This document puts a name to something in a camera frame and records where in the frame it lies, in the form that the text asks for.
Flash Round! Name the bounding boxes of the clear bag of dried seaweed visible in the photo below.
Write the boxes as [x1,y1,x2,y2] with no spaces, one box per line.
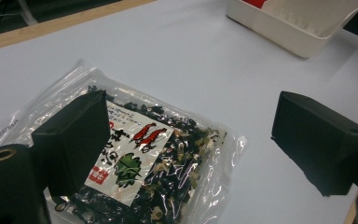
[0,59,248,224]

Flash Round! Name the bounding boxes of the red and white snack packet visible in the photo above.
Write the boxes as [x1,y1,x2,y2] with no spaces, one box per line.
[241,0,269,9]

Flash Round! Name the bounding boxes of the white divided plastic box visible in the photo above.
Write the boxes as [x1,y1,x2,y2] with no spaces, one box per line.
[226,0,358,60]

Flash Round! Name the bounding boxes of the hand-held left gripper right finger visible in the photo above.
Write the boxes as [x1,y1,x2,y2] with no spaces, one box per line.
[270,91,358,198]

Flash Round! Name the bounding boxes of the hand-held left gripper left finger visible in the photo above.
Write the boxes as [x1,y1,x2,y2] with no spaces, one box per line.
[31,90,112,198]

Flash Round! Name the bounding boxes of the grey metal stand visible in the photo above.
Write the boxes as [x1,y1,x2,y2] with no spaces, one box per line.
[16,0,40,26]

